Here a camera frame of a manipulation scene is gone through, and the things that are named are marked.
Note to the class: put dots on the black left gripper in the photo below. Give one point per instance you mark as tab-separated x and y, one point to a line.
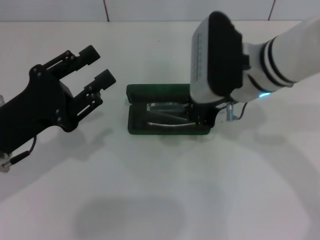
37	107

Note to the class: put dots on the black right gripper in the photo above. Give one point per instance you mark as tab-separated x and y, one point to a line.
208	112

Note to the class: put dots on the clear plastic glasses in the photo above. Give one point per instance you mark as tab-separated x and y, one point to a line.
170	124

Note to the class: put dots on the green glasses case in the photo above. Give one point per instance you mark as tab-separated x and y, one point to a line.
160	91

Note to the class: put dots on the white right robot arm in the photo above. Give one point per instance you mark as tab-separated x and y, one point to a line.
287	50

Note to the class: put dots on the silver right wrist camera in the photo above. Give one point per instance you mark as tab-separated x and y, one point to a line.
220	57

